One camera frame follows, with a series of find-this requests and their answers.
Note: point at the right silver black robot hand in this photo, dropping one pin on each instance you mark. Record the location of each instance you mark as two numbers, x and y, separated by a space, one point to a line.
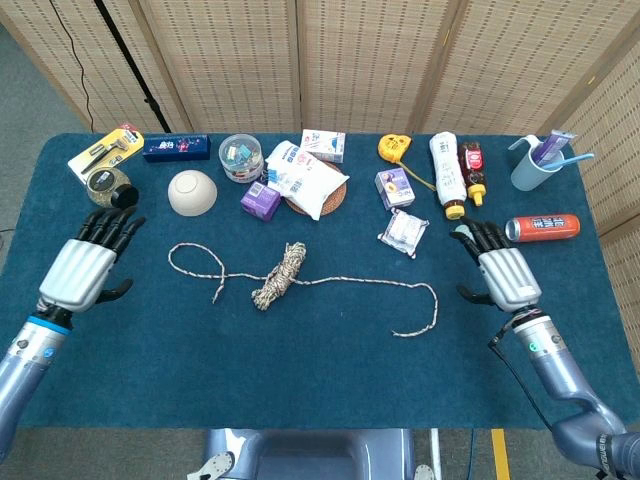
507 275

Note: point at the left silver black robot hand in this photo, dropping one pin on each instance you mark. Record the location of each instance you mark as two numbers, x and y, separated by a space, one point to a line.
75 272

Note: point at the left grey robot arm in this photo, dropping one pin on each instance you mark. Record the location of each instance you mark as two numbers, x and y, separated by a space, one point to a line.
25 365

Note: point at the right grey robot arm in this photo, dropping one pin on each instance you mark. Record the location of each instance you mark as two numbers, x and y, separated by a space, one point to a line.
555 360

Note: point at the orange drink can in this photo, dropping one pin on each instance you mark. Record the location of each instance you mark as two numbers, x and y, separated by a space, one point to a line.
545 228

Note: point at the glass jar black lid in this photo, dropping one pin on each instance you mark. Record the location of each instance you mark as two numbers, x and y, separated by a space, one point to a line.
105 187

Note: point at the white crinkled snack packet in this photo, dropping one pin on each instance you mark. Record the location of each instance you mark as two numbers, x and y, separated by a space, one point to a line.
402 232

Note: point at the brown squeeze bottle yellow cap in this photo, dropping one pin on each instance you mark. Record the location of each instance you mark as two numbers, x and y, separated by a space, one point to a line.
472 165

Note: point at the white bottle yellow cap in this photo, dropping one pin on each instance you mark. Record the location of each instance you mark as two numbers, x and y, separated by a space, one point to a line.
447 170

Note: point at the yellow razor blister pack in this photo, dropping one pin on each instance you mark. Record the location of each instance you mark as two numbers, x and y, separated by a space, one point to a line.
112 145

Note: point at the blue toothbrush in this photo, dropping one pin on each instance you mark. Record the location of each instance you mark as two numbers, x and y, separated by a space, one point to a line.
575 159

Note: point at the purple toothpaste tube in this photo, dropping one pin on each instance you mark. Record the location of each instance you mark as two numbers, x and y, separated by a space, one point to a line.
555 145

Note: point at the white purple drink carton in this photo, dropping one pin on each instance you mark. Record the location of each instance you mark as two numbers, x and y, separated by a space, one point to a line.
395 190

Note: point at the cream upturned bowl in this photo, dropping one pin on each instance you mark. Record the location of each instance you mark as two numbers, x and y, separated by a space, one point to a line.
192 192

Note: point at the dark blue long box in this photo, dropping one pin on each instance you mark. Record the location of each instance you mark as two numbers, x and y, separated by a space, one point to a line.
175 148

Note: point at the yellow tape measure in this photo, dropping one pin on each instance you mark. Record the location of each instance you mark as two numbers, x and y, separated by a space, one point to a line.
392 147

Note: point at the brown woven round coaster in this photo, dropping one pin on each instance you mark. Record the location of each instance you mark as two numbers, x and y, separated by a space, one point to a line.
332 202

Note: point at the small purple carton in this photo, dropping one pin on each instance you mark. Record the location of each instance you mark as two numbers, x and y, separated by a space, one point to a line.
260 202

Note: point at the clear round clip tub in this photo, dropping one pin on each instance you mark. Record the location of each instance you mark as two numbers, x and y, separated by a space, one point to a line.
241 157

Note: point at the black stand pole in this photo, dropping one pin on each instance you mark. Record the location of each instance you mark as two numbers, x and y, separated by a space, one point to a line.
135 70

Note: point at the blue binder clip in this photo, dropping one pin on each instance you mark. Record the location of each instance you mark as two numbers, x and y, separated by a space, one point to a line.
273 176

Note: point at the white plastic pouch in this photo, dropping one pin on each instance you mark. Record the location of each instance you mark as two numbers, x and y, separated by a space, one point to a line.
305 180

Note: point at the white and blue box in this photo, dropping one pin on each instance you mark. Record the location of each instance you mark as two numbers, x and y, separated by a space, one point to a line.
325 145

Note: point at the blue carpet table mat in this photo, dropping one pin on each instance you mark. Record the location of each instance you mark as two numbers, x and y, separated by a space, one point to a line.
300 375

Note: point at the grey robot torso base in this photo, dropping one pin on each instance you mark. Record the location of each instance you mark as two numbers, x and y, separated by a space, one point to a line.
320 455

